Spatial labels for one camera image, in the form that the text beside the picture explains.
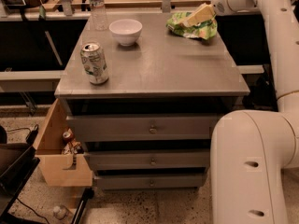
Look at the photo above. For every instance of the bottom grey drawer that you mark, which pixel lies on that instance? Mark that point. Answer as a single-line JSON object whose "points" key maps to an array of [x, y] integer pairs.
{"points": [[149, 181]]}

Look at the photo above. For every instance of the grey drawer cabinet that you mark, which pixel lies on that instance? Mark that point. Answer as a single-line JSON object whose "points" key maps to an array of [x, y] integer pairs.
{"points": [[161, 74]]}

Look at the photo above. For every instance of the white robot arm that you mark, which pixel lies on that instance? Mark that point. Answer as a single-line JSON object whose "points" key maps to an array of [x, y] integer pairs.
{"points": [[249, 148]]}

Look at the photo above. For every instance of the middle grey drawer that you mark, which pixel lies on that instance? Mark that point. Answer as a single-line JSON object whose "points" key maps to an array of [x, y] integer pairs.
{"points": [[148, 159]]}

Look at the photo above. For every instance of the green rice chip bag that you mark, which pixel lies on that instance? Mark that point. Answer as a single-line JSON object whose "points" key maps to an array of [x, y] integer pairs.
{"points": [[203, 30]]}

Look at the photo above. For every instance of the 7up soda can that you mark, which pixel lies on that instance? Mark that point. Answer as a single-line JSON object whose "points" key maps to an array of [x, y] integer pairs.
{"points": [[94, 63]]}

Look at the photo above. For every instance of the black power adapter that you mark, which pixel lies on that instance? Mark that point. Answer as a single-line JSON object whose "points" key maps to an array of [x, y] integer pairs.
{"points": [[31, 137]]}

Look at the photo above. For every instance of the white ceramic bowl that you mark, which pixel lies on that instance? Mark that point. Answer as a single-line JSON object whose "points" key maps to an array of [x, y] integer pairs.
{"points": [[126, 31]]}

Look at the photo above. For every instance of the light wooden open box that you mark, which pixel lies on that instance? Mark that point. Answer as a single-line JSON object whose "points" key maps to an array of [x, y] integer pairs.
{"points": [[57, 168]]}

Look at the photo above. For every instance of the plastic bottle on floor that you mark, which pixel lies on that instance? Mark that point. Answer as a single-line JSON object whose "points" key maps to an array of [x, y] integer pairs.
{"points": [[62, 214]]}

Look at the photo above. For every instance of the red can in box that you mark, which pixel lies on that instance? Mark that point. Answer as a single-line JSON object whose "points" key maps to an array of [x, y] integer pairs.
{"points": [[67, 137]]}

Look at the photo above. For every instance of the grey drawer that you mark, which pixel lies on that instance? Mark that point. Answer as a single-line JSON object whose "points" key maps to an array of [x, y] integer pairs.
{"points": [[141, 127], [149, 181], [148, 159]]}

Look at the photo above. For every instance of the top grey drawer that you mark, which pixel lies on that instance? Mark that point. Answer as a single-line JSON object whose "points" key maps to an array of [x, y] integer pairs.
{"points": [[141, 127]]}

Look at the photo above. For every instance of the black cart at left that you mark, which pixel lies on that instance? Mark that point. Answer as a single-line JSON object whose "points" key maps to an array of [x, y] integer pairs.
{"points": [[17, 162]]}

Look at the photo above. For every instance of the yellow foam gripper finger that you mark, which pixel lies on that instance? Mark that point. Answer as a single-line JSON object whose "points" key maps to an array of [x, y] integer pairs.
{"points": [[204, 12]]}

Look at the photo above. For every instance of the clear plastic water bottle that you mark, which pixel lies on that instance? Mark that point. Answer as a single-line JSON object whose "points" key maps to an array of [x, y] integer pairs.
{"points": [[99, 15]]}

